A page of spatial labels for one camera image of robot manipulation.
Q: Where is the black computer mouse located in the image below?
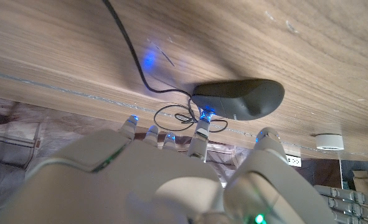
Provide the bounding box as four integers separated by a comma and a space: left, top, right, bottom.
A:
191, 78, 286, 121

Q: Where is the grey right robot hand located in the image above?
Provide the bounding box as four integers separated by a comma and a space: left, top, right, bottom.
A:
0, 107, 337, 224

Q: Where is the printed sofa room backdrop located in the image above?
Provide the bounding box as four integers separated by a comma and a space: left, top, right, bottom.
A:
0, 95, 340, 218

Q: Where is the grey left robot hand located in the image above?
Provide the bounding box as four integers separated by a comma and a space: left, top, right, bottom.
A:
313, 184, 368, 224

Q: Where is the white power strip box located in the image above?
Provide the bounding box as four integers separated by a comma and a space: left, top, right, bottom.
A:
285, 154, 303, 168

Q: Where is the white tape roll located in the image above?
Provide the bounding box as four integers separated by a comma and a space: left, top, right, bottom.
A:
314, 133, 345, 151

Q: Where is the black mouse cable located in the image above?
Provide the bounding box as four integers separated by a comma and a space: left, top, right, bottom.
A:
101, 0, 229, 133

